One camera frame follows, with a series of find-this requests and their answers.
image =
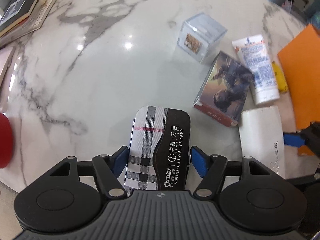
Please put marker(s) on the white cream tube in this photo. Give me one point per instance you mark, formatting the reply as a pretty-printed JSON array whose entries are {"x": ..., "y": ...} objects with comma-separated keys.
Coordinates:
[{"x": 252, "y": 53}]

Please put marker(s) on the clear plastic cube box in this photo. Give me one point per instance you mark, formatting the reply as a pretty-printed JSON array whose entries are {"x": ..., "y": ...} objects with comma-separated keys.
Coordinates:
[{"x": 200, "y": 35}]

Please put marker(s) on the orange storage box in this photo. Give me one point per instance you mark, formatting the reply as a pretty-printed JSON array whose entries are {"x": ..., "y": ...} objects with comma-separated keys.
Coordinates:
[{"x": 300, "y": 63}]

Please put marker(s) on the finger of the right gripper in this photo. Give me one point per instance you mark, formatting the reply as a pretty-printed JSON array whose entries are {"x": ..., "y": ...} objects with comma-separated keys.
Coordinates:
[{"x": 294, "y": 139}]

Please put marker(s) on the plaid black glasses case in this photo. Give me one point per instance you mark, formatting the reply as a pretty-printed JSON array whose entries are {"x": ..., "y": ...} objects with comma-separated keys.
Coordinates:
[{"x": 159, "y": 150}]

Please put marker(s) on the red round object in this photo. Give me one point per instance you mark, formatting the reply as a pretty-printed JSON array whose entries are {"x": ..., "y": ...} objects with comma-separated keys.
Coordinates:
[{"x": 6, "y": 141}]

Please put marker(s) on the yellow tape measure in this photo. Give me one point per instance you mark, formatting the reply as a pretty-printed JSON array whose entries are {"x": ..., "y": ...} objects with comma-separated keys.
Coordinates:
[{"x": 280, "y": 78}]

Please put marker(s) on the white glasses case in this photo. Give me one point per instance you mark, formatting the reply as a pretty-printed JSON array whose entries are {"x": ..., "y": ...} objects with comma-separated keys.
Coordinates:
[{"x": 261, "y": 137}]

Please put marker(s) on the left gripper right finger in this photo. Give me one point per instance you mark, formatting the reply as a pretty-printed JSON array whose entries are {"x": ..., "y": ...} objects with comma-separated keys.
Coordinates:
[{"x": 211, "y": 168}]

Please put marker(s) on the stack of books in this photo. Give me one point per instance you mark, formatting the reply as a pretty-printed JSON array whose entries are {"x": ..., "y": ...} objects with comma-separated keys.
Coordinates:
[{"x": 22, "y": 17}]

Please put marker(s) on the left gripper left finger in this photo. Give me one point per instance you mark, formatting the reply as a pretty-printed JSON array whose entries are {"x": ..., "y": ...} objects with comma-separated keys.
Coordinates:
[{"x": 107, "y": 169}]

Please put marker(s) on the illustrated card box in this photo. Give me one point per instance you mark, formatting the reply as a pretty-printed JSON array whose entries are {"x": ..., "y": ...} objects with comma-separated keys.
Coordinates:
[{"x": 224, "y": 91}]

